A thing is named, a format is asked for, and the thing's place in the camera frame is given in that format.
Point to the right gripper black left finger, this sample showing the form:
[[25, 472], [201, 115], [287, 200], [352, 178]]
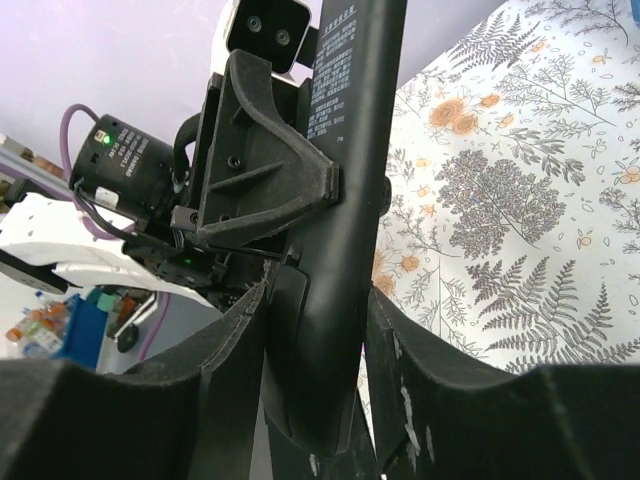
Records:
[[188, 412]]

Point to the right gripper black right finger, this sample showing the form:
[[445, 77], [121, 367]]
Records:
[[441, 414]]

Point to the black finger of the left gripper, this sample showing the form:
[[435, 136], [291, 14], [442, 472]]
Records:
[[262, 175]]

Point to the black tv remote control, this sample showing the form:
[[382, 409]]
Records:
[[317, 312]]

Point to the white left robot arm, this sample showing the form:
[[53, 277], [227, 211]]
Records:
[[122, 177]]

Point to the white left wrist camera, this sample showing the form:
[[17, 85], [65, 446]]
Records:
[[280, 32]]

